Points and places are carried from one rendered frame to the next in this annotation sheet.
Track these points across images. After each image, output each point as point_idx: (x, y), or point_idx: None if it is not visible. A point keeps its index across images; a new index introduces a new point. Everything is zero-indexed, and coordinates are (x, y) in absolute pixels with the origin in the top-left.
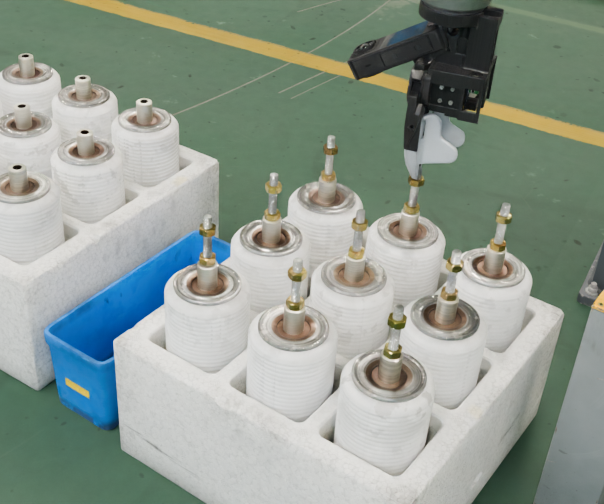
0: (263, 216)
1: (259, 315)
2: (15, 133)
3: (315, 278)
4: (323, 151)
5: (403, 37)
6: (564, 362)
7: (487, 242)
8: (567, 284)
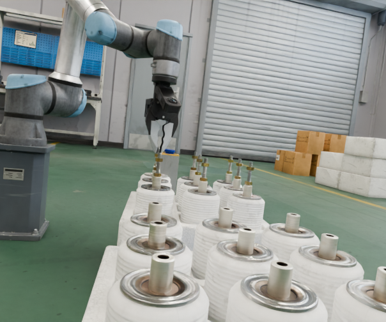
0: (205, 181)
1: (241, 191)
2: (261, 247)
3: (208, 188)
4: (161, 161)
5: (171, 92)
6: (88, 240)
7: None
8: (24, 243)
